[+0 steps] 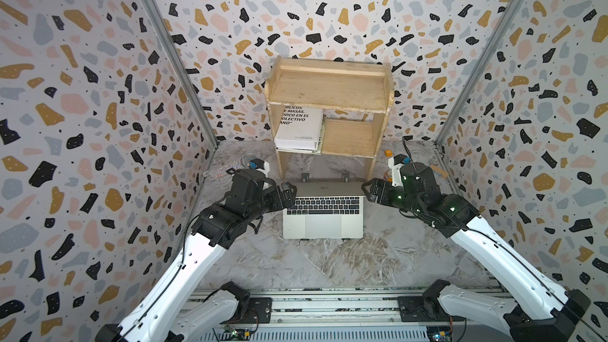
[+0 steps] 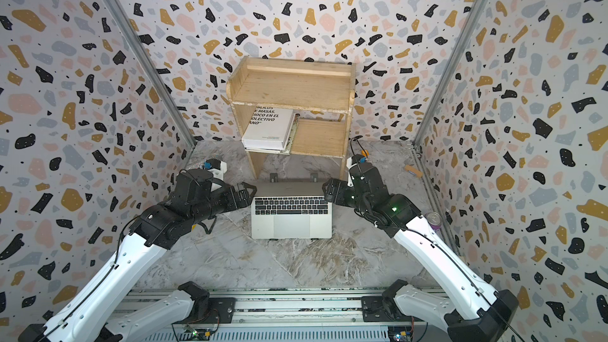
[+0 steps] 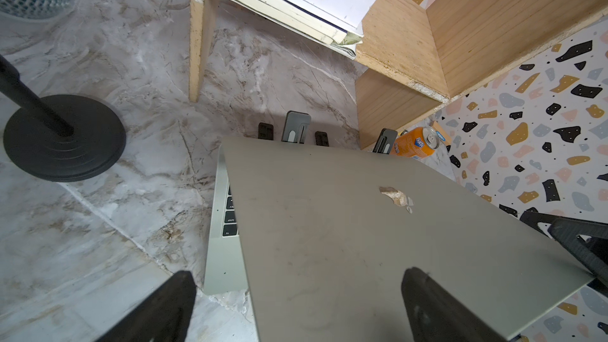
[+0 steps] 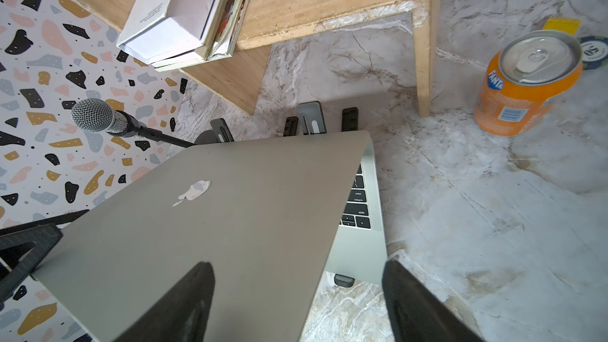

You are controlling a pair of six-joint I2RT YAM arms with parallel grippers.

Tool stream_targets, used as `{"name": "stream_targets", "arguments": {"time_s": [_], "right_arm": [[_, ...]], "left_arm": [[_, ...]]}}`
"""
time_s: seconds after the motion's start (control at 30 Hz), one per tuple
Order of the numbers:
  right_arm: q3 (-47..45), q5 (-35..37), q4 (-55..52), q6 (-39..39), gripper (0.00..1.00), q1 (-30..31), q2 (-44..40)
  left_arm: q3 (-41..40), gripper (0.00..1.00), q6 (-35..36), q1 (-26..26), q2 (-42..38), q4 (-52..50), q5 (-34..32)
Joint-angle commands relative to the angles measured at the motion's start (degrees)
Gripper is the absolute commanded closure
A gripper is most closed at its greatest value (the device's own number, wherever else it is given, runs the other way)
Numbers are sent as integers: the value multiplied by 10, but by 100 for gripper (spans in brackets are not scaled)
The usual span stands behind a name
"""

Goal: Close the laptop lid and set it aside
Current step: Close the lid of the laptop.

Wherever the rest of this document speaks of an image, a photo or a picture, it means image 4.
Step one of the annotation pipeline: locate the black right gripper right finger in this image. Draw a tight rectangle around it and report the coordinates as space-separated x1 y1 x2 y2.
382 261 481 342

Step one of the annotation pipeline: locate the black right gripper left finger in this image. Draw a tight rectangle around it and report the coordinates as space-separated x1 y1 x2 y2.
117 262 215 341

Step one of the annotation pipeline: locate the yellow wooden wedge block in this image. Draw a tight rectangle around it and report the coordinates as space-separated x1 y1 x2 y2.
543 17 581 36

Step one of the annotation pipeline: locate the blue poker chip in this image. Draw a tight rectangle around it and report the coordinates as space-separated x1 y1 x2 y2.
579 36 608 71

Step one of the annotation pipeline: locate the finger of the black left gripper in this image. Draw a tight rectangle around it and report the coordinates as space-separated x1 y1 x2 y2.
1 209 90 304

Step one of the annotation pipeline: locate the white book with black text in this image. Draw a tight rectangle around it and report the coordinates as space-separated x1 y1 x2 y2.
117 0 219 64

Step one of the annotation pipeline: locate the black folding laptop stand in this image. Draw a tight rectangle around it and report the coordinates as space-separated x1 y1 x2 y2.
210 100 359 288

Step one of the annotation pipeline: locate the colourful thin book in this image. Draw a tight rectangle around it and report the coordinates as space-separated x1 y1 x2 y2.
151 0 249 72

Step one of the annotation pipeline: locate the silver laptop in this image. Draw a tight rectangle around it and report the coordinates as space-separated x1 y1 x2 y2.
33 131 387 341

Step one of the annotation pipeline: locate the wooden shelf unit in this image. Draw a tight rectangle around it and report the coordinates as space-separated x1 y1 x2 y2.
72 0 440 117

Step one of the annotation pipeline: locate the microphone on black stand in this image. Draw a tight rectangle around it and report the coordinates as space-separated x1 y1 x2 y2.
71 98 219 148

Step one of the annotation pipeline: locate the orange soda can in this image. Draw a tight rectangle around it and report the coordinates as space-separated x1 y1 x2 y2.
473 29 583 137

